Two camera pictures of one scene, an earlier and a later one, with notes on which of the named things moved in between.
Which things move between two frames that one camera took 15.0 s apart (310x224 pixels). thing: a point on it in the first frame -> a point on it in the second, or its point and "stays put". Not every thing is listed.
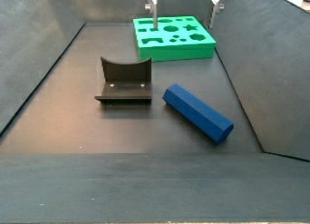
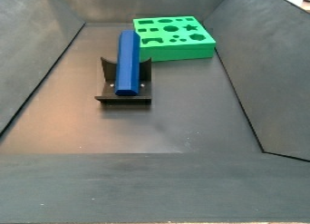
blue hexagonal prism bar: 200,114 -> 126,74
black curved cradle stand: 126,83 stays put
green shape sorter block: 172,37 stays put
